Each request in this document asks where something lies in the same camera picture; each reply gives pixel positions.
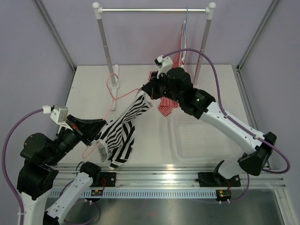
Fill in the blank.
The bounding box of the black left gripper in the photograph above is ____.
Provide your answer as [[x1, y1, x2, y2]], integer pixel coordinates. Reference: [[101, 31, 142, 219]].
[[46, 113, 107, 165]]

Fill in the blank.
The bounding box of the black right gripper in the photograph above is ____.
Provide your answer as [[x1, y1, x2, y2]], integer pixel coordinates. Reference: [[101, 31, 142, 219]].
[[143, 70, 183, 104]]

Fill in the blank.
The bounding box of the black white striped tank top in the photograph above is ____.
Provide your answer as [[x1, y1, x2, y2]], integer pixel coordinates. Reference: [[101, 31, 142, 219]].
[[97, 91, 153, 170]]

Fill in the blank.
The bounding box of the pink wire hanger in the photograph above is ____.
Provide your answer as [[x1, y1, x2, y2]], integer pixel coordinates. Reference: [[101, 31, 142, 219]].
[[82, 73, 143, 159]]

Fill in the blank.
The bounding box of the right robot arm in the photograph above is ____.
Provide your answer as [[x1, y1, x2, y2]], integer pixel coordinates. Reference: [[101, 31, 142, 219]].
[[142, 68, 277, 186]]

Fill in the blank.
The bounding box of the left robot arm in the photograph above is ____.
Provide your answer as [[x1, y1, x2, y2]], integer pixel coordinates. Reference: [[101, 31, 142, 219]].
[[17, 115, 106, 225]]

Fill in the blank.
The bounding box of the red white striped tank top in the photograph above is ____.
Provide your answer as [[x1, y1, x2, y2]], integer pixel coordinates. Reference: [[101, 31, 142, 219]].
[[158, 20, 187, 117]]

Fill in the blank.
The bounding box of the white metal clothes rack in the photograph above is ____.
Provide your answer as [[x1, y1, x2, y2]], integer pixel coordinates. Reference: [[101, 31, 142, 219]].
[[92, 1, 217, 111]]

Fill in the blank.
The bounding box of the white plastic mesh basket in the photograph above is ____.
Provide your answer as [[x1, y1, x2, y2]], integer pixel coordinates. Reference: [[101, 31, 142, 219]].
[[169, 113, 242, 161]]

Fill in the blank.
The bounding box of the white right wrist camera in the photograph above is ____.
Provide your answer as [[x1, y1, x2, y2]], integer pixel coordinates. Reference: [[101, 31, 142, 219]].
[[155, 55, 173, 79]]

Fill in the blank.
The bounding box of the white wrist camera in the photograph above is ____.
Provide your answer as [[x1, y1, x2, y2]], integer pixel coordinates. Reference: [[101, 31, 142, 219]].
[[42, 105, 71, 130], [155, 55, 173, 79]]

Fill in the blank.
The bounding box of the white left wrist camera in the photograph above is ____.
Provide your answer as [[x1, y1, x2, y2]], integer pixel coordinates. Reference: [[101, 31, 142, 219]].
[[42, 105, 71, 130]]

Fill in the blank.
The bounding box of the light blue wire hanger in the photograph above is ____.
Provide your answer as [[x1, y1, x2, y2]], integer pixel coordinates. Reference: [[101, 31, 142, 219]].
[[180, 8, 188, 65]]

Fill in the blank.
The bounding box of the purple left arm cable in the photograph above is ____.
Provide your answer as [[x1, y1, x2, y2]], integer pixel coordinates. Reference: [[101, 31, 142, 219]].
[[2, 109, 45, 225]]

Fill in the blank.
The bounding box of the aluminium mounting rail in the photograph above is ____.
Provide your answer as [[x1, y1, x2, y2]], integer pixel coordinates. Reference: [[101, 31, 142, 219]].
[[35, 164, 285, 199]]

